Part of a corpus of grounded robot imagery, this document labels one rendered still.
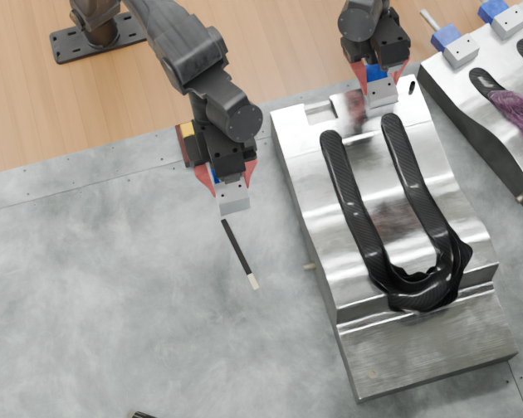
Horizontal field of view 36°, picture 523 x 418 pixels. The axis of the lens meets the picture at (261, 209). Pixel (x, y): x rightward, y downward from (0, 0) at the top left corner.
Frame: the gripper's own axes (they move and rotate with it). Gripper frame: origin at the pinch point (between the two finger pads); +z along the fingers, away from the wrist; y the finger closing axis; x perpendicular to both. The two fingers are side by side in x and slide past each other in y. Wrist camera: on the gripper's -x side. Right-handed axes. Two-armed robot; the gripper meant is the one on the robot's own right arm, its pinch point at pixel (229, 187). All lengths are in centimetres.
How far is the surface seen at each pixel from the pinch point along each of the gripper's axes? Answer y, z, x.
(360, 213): 19.6, 9.5, -3.8
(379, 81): 29.5, -3.1, 12.9
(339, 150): 19.9, 4.2, 6.8
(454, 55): 44.8, -1.5, 17.3
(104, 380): -27.7, 23.4, -11.3
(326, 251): 11.9, 9.3, -10.3
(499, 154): 46.0, 9.4, 1.0
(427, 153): 33.6, 6.1, 2.3
